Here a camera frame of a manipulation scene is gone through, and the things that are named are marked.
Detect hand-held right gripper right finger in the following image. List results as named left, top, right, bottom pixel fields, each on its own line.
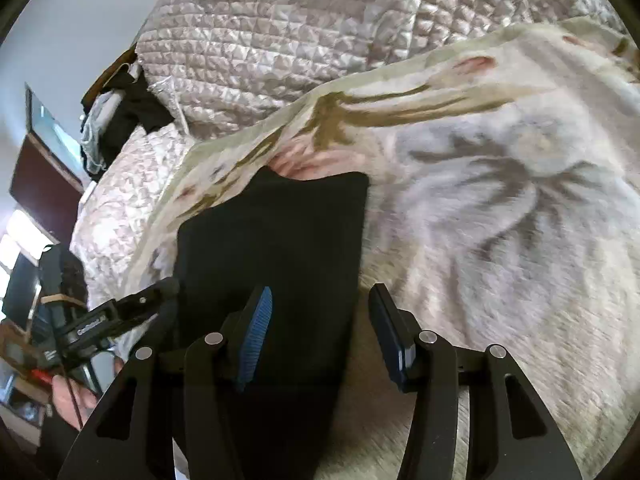
left=368, top=283, right=585, bottom=480

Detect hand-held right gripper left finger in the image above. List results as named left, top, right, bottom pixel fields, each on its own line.
left=56, top=286, right=273, bottom=480

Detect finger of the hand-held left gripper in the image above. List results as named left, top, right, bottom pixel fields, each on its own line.
left=120, top=299, right=179, bottom=335
left=115, top=276, right=181, bottom=314

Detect black pants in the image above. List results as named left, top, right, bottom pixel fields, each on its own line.
left=172, top=167, right=371, bottom=480

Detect person's left forearm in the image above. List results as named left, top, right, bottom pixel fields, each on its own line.
left=40, top=412, right=86, bottom=480

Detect person's left hand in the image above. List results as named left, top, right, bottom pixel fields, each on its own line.
left=51, top=355, right=126, bottom=432

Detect cluttered wooden shelf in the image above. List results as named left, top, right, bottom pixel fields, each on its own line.
left=0, top=317, right=58, bottom=433

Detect bright window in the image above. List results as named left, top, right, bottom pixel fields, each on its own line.
left=0, top=207, right=57, bottom=273

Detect dark red cabinet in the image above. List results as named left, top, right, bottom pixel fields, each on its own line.
left=9, top=132, right=87, bottom=247

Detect white garment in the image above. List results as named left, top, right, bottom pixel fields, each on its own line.
left=79, top=91, right=122, bottom=172

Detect black garment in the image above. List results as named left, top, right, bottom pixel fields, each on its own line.
left=99, top=67, right=175, bottom=173

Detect grey framed panel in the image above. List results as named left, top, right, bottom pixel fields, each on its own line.
left=24, top=82, right=90, bottom=192

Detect floral blanket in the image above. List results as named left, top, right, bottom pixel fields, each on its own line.
left=127, top=15, right=640, bottom=480

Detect brown wooden headboard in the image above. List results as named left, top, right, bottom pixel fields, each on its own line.
left=81, top=46, right=140, bottom=107

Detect pale quilted bedspread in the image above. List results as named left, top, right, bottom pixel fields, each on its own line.
left=70, top=0, right=626, bottom=311

